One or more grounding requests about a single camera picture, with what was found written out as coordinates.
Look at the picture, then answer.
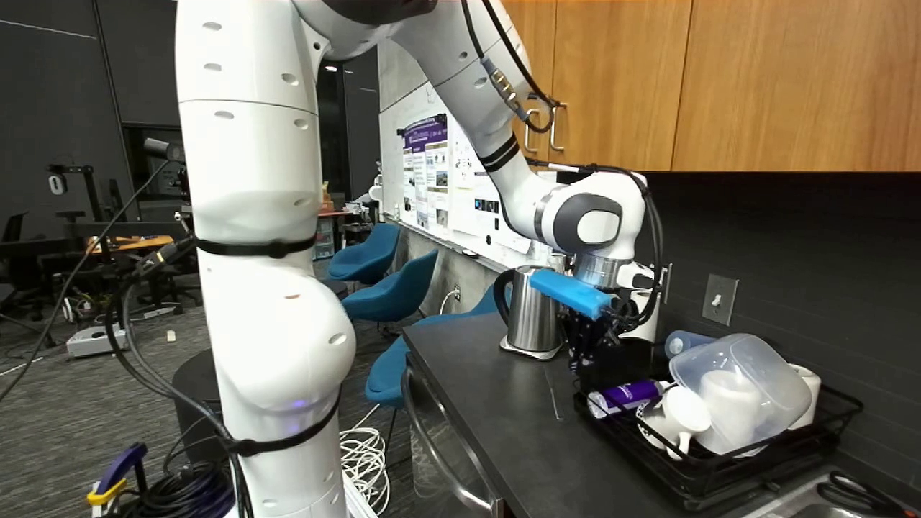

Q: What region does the black utensil holder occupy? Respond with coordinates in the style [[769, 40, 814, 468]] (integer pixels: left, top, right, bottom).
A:
[[578, 335, 670, 391]]

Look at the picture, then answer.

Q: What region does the clear plastic bottle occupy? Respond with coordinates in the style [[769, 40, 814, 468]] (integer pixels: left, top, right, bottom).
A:
[[663, 328, 716, 358]]

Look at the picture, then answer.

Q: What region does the grey power strip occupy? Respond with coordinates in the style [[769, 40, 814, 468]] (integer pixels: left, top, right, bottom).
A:
[[63, 322, 123, 358]]

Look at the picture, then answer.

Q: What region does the stainless steel electric kettle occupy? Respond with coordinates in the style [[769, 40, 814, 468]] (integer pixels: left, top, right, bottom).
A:
[[493, 263, 569, 354]]

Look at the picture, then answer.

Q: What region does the wooden cabinet door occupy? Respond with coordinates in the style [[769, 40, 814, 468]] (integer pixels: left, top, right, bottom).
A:
[[670, 0, 921, 176], [536, 0, 695, 171], [499, 0, 552, 161]]

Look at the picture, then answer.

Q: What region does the black wire dish rack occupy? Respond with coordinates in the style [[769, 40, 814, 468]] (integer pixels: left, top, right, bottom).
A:
[[572, 332, 866, 511]]

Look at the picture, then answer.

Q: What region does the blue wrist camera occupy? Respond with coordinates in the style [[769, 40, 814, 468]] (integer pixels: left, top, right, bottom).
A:
[[528, 268, 620, 322]]

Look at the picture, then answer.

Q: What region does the purple bottle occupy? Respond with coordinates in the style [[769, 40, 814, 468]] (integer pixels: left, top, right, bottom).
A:
[[584, 377, 673, 423]]

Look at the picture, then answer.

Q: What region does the research poster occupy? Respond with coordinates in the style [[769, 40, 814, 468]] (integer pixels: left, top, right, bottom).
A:
[[397, 112, 528, 255]]

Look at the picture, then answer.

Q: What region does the black floor cable bundle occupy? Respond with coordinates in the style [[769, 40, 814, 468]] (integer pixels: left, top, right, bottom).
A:
[[0, 153, 257, 518]]

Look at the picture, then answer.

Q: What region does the grey wall outlet plate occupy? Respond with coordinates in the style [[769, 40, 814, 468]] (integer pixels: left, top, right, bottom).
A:
[[700, 269, 742, 328]]

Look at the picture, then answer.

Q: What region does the metal cabinet handle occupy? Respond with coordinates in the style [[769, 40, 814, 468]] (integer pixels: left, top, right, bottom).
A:
[[518, 95, 545, 161], [545, 98, 569, 158]]

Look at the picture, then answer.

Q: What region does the blue office chair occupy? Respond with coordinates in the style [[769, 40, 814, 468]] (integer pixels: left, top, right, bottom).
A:
[[326, 222, 404, 286], [364, 283, 500, 404], [342, 250, 440, 324]]

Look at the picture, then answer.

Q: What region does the black round bin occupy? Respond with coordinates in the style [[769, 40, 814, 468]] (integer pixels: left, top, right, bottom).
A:
[[169, 347, 227, 463]]

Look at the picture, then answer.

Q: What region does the clear plastic food container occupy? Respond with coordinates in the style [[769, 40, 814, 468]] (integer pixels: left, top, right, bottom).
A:
[[667, 331, 814, 456]]

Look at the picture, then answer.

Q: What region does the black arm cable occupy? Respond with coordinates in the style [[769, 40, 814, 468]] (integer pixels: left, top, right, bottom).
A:
[[459, 0, 670, 332]]

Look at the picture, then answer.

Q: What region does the white ceramic mug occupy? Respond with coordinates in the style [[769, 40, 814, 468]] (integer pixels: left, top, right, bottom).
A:
[[636, 383, 715, 456]]

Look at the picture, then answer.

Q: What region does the stainless steel sink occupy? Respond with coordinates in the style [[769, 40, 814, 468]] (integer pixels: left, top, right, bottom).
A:
[[742, 466, 921, 518]]

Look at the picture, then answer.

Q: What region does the white cup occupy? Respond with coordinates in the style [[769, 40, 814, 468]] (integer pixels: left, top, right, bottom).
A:
[[787, 361, 826, 429]]

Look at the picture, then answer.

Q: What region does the white cable coil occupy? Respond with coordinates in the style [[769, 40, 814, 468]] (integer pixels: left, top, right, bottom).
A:
[[339, 424, 394, 515]]

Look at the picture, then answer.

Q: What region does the yellow and blue object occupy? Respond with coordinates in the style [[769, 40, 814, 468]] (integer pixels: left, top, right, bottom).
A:
[[83, 439, 154, 511]]

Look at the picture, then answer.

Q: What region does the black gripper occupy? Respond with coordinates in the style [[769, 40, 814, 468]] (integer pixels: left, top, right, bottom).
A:
[[564, 252, 644, 374]]

